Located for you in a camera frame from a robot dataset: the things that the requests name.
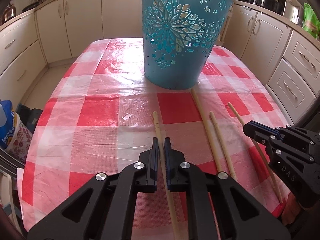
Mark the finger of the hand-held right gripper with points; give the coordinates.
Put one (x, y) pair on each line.
(257, 133)
(297, 133)

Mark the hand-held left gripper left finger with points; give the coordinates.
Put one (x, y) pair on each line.
(155, 155)

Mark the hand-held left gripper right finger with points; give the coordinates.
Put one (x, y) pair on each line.
(168, 157)

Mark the pale wooden chopstick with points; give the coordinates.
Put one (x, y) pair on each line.
(157, 125)
(202, 115)
(215, 135)
(236, 113)

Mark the blue perforated plastic basket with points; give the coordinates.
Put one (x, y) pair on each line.
(175, 62)

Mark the person's right hand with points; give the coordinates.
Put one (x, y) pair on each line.
(291, 210)

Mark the red white checked tablecloth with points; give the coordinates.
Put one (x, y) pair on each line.
(100, 130)

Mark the cream panelled base cabinet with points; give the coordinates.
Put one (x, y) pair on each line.
(287, 62)

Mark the green snack packet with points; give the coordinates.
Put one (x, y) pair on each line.
(310, 21)

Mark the white electric kettle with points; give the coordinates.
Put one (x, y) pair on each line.
(293, 10)

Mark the black toaster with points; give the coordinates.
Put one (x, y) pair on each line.
(272, 4)

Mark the floral print bag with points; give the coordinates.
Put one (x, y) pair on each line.
(22, 140)

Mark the folding wooden rack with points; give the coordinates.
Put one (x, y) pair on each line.
(10, 162)

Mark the blue detergent bag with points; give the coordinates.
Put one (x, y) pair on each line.
(6, 127)

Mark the cream door base cabinet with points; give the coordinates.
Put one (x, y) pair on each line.
(87, 17)

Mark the cream drawer cabinet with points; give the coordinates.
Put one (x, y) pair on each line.
(17, 55)

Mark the steel whistling kettle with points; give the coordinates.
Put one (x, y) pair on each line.
(8, 13)

